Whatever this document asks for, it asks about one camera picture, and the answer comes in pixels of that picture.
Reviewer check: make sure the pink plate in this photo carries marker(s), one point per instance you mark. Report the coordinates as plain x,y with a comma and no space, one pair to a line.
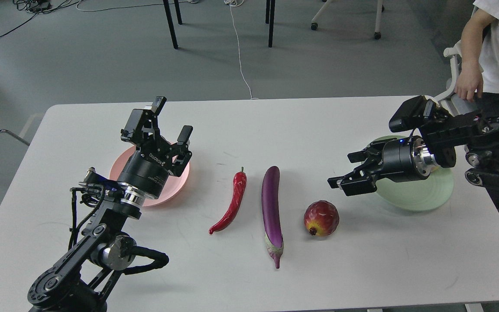
172,187

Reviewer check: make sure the white office chair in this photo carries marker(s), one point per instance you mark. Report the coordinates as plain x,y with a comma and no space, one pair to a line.
448,98

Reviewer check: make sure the person's hand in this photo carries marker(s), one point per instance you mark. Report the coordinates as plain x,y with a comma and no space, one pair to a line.
469,85

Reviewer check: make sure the red pomegranate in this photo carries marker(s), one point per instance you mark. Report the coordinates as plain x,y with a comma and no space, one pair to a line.
321,218

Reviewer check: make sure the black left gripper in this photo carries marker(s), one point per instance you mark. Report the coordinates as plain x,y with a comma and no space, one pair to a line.
155,159

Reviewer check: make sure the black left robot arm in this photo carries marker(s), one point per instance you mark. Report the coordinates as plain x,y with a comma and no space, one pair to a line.
99,251

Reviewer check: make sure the white rolling chair base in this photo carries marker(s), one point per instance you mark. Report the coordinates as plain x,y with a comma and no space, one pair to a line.
367,20

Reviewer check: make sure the black table leg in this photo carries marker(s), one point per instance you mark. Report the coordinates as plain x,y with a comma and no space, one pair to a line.
169,18
270,20

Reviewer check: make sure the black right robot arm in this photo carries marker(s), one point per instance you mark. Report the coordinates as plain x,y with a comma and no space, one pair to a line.
434,135

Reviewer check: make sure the light green plate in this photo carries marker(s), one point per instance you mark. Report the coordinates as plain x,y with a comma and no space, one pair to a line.
419,195

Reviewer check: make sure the red chili pepper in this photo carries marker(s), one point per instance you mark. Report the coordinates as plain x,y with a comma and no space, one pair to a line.
239,188

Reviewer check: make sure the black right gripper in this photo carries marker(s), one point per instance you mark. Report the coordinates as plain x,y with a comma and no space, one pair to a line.
397,159

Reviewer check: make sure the purple eggplant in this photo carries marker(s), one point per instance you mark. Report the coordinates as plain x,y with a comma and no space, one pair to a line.
271,216

